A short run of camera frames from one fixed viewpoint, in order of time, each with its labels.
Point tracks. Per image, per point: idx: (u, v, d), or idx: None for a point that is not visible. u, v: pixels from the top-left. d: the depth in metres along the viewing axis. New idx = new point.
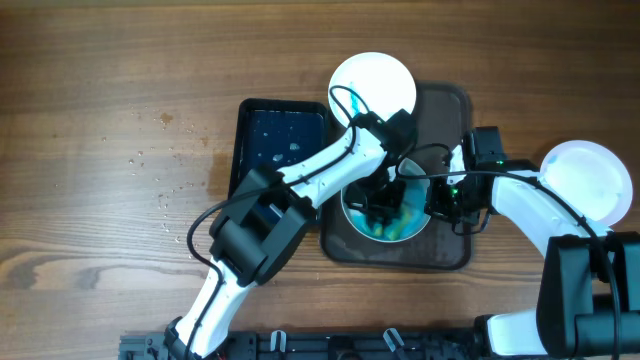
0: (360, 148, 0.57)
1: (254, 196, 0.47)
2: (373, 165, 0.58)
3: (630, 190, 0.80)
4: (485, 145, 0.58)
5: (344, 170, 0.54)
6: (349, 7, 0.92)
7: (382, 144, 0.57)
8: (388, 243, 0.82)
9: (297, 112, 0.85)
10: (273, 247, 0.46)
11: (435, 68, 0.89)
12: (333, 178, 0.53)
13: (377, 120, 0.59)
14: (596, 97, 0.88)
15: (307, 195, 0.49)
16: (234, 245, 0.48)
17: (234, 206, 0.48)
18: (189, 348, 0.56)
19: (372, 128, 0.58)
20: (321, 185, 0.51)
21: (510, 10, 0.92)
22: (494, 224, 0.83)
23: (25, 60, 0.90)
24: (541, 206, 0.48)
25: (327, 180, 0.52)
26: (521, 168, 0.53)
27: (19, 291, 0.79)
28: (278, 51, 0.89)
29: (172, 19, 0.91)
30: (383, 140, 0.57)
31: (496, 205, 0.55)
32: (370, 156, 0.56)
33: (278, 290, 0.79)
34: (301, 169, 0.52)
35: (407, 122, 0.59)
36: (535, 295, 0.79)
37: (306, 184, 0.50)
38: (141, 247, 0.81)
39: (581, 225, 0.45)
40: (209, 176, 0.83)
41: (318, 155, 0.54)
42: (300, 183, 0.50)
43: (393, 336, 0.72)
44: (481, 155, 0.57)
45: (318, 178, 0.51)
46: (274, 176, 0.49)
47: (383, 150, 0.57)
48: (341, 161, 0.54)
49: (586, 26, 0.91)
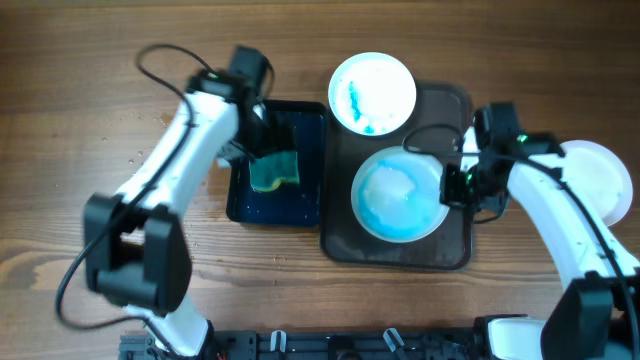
0: (202, 117, 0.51)
1: (104, 238, 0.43)
2: (228, 124, 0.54)
3: (629, 190, 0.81)
4: (501, 120, 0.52)
5: (196, 147, 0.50)
6: (350, 7, 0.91)
7: (225, 97, 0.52)
8: (388, 243, 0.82)
9: (299, 112, 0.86)
10: (158, 276, 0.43)
11: (435, 68, 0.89)
12: (186, 161, 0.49)
13: (209, 74, 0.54)
14: (596, 98, 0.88)
15: (159, 199, 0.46)
16: (122, 295, 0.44)
17: (93, 257, 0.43)
18: (175, 352, 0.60)
19: (205, 84, 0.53)
20: (171, 179, 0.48)
21: (510, 10, 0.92)
22: (495, 224, 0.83)
23: (25, 60, 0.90)
24: (565, 220, 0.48)
25: (180, 171, 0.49)
26: (543, 148, 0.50)
27: (20, 291, 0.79)
28: (278, 51, 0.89)
29: (171, 19, 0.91)
30: (224, 91, 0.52)
31: (508, 187, 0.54)
32: (216, 121, 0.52)
33: (278, 290, 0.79)
34: (146, 175, 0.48)
35: (245, 56, 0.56)
36: (535, 295, 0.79)
37: (154, 188, 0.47)
38: None
39: (607, 259, 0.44)
40: (209, 176, 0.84)
41: (161, 145, 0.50)
42: (151, 191, 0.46)
43: (393, 337, 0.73)
44: (497, 132, 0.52)
45: (169, 174, 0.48)
46: (113, 201, 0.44)
47: (227, 101, 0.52)
48: (183, 147, 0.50)
49: (587, 26, 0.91)
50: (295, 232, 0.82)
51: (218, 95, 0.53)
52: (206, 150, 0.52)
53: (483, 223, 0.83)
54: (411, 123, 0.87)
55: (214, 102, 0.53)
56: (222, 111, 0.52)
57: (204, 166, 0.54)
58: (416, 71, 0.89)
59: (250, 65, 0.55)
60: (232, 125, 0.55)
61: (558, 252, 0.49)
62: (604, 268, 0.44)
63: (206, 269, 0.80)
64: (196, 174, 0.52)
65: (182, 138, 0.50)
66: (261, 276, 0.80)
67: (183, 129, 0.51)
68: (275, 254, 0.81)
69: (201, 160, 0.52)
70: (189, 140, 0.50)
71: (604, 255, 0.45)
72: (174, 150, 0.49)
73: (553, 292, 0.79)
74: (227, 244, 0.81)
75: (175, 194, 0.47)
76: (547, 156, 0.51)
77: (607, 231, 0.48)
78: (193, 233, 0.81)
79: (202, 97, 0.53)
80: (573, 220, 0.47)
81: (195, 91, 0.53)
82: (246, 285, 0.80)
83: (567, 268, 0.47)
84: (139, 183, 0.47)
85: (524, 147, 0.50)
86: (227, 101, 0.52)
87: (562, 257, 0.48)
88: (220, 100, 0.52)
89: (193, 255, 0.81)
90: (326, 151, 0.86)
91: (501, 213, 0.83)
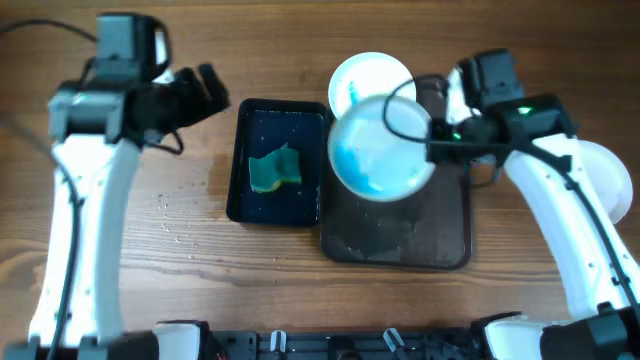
0: (90, 185, 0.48)
1: None
2: (125, 169, 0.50)
3: (629, 191, 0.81)
4: (494, 73, 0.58)
5: (96, 234, 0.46)
6: (350, 7, 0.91)
7: (103, 115, 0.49)
8: (388, 243, 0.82)
9: (298, 113, 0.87)
10: None
11: (435, 68, 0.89)
12: (88, 257, 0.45)
13: (75, 93, 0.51)
14: (596, 98, 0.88)
15: (79, 317, 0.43)
16: None
17: None
18: None
19: (76, 103, 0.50)
20: (86, 290, 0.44)
21: (510, 10, 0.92)
22: (495, 224, 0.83)
23: (25, 60, 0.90)
24: (577, 241, 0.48)
25: (90, 277, 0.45)
26: (546, 107, 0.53)
27: (19, 292, 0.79)
28: (278, 51, 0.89)
29: (171, 18, 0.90)
30: (100, 103, 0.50)
31: (507, 169, 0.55)
32: (107, 183, 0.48)
33: (278, 290, 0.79)
34: (54, 300, 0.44)
35: (108, 45, 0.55)
36: (535, 295, 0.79)
37: (70, 315, 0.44)
38: (140, 247, 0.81)
39: (620, 287, 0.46)
40: (209, 175, 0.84)
41: (53, 257, 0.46)
42: (67, 323, 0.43)
43: (393, 336, 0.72)
44: (489, 87, 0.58)
45: (79, 289, 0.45)
46: (31, 349, 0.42)
47: (114, 122, 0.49)
48: (79, 237, 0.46)
49: (587, 26, 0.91)
50: (294, 232, 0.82)
51: (101, 106, 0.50)
52: (110, 222, 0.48)
53: (483, 223, 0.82)
54: None
55: (96, 148, 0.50)
56: (112, 155, 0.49)
57: (119, 234, 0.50)
58: (416, 71, 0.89)
59: (124, 35, 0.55)
60: (133, 145, 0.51)
61: (562, 259, 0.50)
62: (616, 294, 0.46)
63: (206, 270, 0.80)
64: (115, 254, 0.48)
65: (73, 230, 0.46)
66: (261, 276, 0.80)
67: (70, 211, 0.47)
68: (275, 254, 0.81)
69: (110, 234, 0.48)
70: (81, 233, 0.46)
71: (616, 280, 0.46)
72: (70, 261, 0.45)
73: (553, 292, 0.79)
74: (227, 244, 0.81)
75: (97, 307, 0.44)
76: (556, 137, 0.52)
77: (620, 245, 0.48)
78: (193, 233, 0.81)
79: (83, 138, 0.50)
80: (583, 234, 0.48)
81: (69, 119, 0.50)
82: (246, 286, 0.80)
83: (574, 286, 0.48)
84: (51, 320, 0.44)
85: (526, 117, 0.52)
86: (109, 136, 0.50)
87: (569, 274, 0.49)
88: (107, 110, 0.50)
89: (193, 255, 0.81)
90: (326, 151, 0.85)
91: (501, 213, 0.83)
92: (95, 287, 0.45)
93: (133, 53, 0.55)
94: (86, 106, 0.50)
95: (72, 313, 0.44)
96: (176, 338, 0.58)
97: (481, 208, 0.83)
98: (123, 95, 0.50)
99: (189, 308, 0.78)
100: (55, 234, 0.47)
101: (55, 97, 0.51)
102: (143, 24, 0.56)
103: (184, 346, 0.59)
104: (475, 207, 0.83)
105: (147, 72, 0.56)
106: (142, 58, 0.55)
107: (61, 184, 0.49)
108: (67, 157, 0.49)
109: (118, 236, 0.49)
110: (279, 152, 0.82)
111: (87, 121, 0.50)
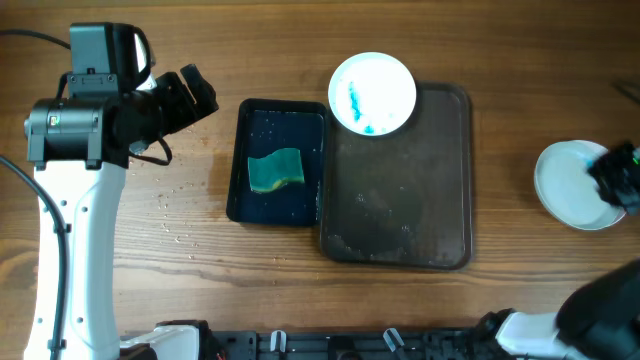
0: (75, 211, 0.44)
1: None
2: (111, 189, 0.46)
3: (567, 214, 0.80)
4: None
5: (84, 260, 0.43)
6: (349, 7, 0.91)
7: (88, 129, 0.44)
8: (389, 243, 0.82)
9: (295, 112, 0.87)
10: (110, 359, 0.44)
11: (434, 68, 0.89)
12: (80, 290, 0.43)
13: (59, 105, 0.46)
14: (595, 97, 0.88)
15: (74, 351, 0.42)
16: None
17: None
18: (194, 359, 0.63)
19: (61, 115, 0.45)
20: (79, 322, 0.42)
21: (509, 10, 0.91)
22: (494, 224, 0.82)
23: (25, 60, 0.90)
24: None
25: (82, 305, 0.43)
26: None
27: (19, 291, 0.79)
28: (278, 51, 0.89)
29: (171, 19, 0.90)
30: (83, 116, 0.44)
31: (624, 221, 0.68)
32: (91, 207, 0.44)
33: (277, 290, 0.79)
34: (46, 328, 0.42)
35: (89, 56, 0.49)
36: (534, 295, 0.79)
37: (64, 347, 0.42)
38: (141, 248, 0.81)
39: None
40: (209, 176, 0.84)
41: (40, 286, 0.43)
42: (60, 351, 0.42)
43: (393, 337, 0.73)
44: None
45: (70, 317, 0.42)
46: None
47: (97, 139, 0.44)
48: (69, 270, 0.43)
49: (586, 26, 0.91)
50: (294, 232, 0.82)
51: (83, 123, 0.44)
52: (98, 248, 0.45)
53: (483, 223, 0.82)
54: (411, 123, 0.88)
55: (77, 172, 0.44)
56: (96, 180, 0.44)
57: (111, 255, 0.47)
58: (416, 71, 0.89)
59: (99, 47, 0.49)
60: (118, 164, 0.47)
61: None
62: None
63: (207, 270, 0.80)
64: (108, 278, 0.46)
65: (62, 264, 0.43)
66: (261, 275, 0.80)
67: (55, 241, 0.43)
68: (275, 254, 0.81)
69: (101, 259, 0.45)
70: (70, 261, 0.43)
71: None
72: (60, 290, 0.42)
73: (553, 293, 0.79)
74: (227, 244, 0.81)
75: (91, 335, 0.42)
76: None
77: None
78: (193, 233, 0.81)
79: (62, 162, 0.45)
80: None
81: (52, 133, 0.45)
82: (245, 285, 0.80)
83: None
84: (43, 348, 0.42)
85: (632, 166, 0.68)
86: (97, 160, 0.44)
87: None
88: (90, 127, 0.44)
89: (193, 255, 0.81)
90: (326, 152, 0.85)
91: (500, 213, 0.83)
92: (89, 316, 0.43)
93: (110, 66, 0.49)
94: (64, 129, 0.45)
95: (65, 342, 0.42)
96: (176, 342, 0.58)
97: (482, 208, 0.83)
98: (99, 115, 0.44)
99: (189, 308, 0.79)
100: (41, 262, 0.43)
101: (28, 119, 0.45)
102: (118, 27, 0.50)
103: (182, 349, 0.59)
104: (476, 208, 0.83)
105: (126, 84, 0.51)
106: (121, 73, 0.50)
107: (43, 211, 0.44)
108: (45, 183, 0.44)
109: (109, 257, 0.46)
110: (280, 152, 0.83)
111: (72, 135, 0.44)
